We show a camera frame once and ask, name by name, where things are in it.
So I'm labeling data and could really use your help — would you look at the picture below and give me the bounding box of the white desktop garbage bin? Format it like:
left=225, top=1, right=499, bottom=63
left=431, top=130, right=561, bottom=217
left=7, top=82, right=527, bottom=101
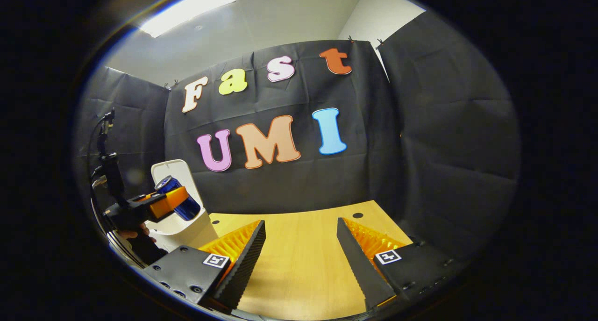
left=149, top=159, right=219, bottom=252

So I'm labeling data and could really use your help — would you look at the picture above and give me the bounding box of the ceiling light panel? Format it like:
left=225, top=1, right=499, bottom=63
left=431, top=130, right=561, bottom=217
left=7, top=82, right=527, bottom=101
left=138, top=0, right=236, bottom=38

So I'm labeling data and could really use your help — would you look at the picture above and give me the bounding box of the wooden desktop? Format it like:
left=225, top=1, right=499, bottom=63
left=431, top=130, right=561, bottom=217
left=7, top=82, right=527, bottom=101
left=206, top=200, right=414, bottom=321

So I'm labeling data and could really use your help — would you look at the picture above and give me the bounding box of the blue silver pop can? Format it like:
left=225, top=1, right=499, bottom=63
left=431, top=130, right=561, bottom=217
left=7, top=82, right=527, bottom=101
left=155, top=175, right=201, bottom=221

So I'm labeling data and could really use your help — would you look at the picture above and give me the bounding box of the black backdrop cloth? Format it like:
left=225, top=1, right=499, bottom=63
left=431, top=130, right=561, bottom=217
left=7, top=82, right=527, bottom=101
left=75, top=10, right=521, bottom=265

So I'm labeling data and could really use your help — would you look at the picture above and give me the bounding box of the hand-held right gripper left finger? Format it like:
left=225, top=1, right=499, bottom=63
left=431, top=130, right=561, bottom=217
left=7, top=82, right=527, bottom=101
left=142, top=220, right=267, bottom=311

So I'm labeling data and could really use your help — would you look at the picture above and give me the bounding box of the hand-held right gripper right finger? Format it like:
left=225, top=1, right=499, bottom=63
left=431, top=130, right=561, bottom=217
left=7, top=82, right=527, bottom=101
left=336, top=217, right=461, bottom=311

